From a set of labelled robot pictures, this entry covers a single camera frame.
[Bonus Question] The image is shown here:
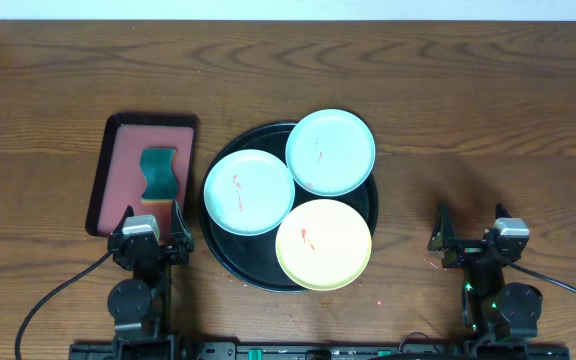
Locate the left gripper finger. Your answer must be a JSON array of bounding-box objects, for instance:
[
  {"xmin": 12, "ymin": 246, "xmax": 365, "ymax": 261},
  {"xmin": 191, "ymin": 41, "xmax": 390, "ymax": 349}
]
[
  {"xmin": 170, "ymin": 200, "xmax": 192, "ymax": 243},
  {"xmin": 112, "ymin": 205, "xmax": 134, "ymax": 235}
]

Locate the green yellow sponge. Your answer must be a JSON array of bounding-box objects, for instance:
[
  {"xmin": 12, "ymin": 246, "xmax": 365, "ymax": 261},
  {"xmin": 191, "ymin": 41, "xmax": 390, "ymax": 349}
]
[{"xmin": 139, "ymin": 148, "xmax": 178, "ymax": 203}]

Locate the light blue plate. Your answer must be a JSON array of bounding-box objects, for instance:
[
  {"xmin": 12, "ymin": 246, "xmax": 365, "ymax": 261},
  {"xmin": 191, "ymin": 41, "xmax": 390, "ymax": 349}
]
[
  {"xmin": 285, "ymin": 109, "xmax": 376, "ymax": 197},
  {"xmin": 203, "ymin": 149, "xmax": 295, "ymax": 236}
]

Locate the yellow plate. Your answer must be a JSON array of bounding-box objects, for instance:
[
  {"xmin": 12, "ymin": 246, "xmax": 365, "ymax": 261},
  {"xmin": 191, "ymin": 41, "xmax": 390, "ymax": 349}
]
[{"xmin": 275, "ymin": 199, "xmax": 372, "ymax": 291}]

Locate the light blue plate top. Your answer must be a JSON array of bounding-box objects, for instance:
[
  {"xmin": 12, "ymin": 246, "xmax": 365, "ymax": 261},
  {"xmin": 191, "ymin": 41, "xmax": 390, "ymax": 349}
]
[{"xmin": 285, "ymin": 109, "xmax": 376, "ymax": 197}]

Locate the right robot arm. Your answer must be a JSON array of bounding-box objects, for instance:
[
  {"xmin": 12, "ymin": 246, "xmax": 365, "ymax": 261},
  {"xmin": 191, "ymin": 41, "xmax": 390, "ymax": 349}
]
[{"xmin": 427, "ymin": 204, "xmax": 543, "ymax": 356}]

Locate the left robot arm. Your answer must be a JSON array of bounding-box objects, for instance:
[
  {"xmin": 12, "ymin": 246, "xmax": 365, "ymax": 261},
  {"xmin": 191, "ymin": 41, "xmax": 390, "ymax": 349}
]
[{"xmin": 107, "ymin": 200, "xmax": 194, "ymax": 359}]

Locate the rectangular black tray red liquid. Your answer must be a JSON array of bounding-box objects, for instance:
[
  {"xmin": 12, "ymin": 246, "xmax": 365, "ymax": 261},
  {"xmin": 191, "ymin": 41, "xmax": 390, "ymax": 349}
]
[{"xmin": 85, "ymin": 112, "xmax": 199, "ymax": 240}]

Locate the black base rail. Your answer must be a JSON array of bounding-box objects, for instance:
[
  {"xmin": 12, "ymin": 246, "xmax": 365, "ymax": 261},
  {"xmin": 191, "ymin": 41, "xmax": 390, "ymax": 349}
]
[{"xmin": 68, "ymin": 341, "xmax": 570, "ymax": 360}]

